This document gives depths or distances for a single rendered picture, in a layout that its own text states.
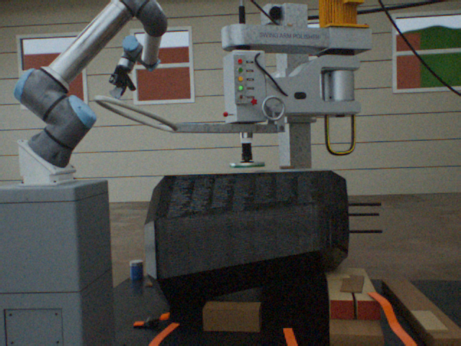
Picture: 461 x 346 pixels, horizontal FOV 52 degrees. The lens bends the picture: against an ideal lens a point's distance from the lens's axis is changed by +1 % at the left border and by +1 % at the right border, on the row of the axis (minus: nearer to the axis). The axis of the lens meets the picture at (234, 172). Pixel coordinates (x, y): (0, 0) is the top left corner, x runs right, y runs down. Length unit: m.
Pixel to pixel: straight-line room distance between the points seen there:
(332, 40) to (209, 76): 6.25
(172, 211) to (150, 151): 6.64
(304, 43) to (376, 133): 6.34
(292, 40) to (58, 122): 1.51
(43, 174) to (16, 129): 8.23
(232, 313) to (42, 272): 1.01
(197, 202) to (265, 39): 1.04
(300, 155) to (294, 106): 0.81
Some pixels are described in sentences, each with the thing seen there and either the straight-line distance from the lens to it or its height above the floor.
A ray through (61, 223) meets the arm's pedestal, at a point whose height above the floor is 0.70.
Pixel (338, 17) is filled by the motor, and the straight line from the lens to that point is 3.17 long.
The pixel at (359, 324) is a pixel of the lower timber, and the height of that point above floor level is 0.10.
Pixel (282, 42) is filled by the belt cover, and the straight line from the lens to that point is 2.94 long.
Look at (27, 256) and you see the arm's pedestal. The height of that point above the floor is 0.57.
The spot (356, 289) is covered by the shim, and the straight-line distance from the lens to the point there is 2.61.
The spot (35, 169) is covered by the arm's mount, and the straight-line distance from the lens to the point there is 2.14.
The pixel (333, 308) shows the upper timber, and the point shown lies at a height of 0.16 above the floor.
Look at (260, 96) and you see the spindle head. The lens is 2.83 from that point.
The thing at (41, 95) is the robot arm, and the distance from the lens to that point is 2.14.
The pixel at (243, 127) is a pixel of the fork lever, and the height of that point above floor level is 1.10.
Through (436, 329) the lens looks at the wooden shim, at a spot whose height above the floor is 0.11.
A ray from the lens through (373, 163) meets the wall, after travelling 9.21.
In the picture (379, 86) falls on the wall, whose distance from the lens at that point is 9.29.
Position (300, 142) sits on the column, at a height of 1.00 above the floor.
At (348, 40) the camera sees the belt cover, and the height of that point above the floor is 1.62.
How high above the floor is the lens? 0.98
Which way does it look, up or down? 3 degrees down
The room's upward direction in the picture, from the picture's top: 2 degrees counter-clockwise
